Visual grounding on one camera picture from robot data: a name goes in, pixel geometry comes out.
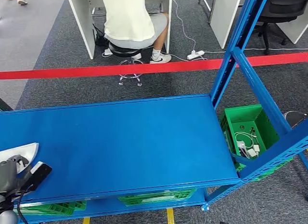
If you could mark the green plastic crate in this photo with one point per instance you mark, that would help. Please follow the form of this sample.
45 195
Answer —
240 117
60 208
156 197

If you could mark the chrome stool base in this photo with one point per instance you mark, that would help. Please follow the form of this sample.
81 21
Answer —
294 118

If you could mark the white power adapter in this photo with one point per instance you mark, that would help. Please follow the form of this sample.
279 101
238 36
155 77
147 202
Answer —
256 148
108 52
252 153

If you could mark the white plastic panel part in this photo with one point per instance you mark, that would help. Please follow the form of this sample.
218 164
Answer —
24 150

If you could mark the black round stool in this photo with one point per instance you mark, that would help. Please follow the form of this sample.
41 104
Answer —
124 51

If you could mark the white power strip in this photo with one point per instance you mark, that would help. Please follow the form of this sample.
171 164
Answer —
195 54

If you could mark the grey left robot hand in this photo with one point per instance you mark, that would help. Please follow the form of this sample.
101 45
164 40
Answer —
10 176

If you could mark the red barrier tape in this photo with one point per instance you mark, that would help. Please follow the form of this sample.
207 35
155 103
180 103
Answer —
144 68

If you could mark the blue metal shelf rack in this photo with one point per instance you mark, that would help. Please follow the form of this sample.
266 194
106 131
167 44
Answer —
120 146

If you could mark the black office chair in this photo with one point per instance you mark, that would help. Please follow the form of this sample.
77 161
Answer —
281 8

